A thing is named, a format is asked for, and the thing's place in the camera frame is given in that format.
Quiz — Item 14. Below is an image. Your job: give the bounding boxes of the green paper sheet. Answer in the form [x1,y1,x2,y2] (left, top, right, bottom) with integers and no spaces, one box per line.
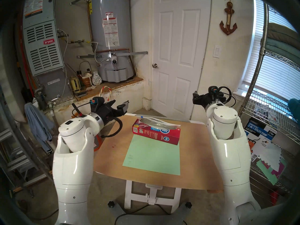
[122,134,181,176]

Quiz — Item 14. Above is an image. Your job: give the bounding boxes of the wicker basket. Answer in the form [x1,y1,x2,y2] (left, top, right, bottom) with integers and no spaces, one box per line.
[79,72,93,88]

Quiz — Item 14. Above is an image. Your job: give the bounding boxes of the white zigzag paper sheet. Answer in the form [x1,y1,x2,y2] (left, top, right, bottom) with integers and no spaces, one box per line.
[258,141,285,171]

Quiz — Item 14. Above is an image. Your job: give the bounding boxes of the white table frame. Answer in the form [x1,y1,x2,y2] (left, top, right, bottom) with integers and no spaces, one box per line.
[124,180,182,214]

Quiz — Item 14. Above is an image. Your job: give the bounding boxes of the aluminium ladder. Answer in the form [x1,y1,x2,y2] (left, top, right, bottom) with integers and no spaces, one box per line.
[0,86,51,192]

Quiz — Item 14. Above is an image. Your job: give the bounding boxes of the utility pump box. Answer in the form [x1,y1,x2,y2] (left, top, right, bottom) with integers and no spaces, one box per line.
[244,120,278,163]

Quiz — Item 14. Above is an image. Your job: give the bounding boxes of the green paper scrap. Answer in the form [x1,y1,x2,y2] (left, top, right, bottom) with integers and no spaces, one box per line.
[256,160,278,185]

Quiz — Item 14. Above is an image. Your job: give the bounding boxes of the red freezer bag box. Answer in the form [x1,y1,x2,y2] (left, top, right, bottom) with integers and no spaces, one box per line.
[132,119,181,145]

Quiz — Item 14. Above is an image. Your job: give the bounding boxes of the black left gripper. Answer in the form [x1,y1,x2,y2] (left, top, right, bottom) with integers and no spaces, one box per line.
[101,100,130,126]

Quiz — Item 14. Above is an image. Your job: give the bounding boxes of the metal water heater strap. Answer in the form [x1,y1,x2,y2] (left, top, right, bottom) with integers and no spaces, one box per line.
[77,51,148,59]

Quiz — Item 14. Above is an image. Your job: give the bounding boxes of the foil wrapped lump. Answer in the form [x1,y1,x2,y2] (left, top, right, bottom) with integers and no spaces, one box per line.
[92,71,102,86]

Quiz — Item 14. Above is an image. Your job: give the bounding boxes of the teal rolled cushion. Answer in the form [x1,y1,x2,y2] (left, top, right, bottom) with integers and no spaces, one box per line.
[260,37,300,65]

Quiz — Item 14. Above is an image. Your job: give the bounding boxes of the white window blinds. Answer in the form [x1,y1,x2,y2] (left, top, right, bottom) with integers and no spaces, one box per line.
[243,0,300,101]

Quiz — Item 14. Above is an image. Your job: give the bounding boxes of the yellow jar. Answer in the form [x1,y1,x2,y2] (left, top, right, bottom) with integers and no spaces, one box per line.
[70,77,81,93]

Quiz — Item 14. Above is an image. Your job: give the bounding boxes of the striped candy cane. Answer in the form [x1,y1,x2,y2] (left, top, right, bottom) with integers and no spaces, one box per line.
[100,86,112,103]

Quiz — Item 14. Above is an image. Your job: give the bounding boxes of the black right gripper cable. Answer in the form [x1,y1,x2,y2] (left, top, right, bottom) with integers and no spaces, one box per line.
[217,86,237,108]

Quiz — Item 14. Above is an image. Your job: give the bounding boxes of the chrome wire shelf rack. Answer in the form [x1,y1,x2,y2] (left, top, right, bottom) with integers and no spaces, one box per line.
[231,2,300,204]

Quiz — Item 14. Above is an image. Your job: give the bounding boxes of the teal cloth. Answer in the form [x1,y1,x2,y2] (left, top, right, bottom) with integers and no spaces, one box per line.
[288,98,300,122]

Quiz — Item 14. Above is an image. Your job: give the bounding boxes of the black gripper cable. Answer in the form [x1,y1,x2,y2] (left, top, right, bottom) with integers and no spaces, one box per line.
[101,117,123,138]
[217,86,237,108]

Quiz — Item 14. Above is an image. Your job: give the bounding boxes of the brown anchor wall decoration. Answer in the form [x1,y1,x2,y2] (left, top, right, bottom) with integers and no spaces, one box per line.
[220,0,238,35]

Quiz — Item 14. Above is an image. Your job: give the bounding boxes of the grey bryant furnace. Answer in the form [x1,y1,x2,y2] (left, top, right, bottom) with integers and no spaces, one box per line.
[22,0,73,101]

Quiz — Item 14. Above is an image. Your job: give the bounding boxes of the blue hanging cloth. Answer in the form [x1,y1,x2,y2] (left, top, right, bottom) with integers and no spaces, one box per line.
[25,102,54,153]

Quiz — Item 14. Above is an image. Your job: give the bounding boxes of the brown rolled cushion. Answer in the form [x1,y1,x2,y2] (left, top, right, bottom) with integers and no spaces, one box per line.
[267,22,300,48]

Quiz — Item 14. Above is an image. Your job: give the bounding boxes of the white panel door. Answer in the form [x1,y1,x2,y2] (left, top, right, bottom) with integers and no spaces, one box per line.
[152,0,211,120]

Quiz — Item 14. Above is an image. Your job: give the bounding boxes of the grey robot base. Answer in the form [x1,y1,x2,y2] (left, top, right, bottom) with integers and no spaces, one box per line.
[108,201,192,225]

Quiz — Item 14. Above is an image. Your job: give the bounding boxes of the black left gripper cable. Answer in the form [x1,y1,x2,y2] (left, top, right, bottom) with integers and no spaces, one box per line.
[101,117,123,138]

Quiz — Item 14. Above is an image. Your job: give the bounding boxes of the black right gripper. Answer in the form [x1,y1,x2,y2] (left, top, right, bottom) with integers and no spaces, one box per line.
[193,91,212,108]

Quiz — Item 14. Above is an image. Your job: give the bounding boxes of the grey water heater tank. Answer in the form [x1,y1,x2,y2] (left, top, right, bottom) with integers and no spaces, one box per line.
[89,0,134,82]

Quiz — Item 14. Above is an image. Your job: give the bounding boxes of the wooden ledge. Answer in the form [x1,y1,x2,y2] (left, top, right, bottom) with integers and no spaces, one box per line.
[75,77,144,101]

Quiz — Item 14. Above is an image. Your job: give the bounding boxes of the pink paper scrap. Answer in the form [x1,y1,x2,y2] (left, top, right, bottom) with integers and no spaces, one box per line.
[270,161,287,178]

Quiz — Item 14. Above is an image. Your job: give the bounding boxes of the clear ziplock bag blue slider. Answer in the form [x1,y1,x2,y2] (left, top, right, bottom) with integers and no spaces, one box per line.
[136,117,181,131]

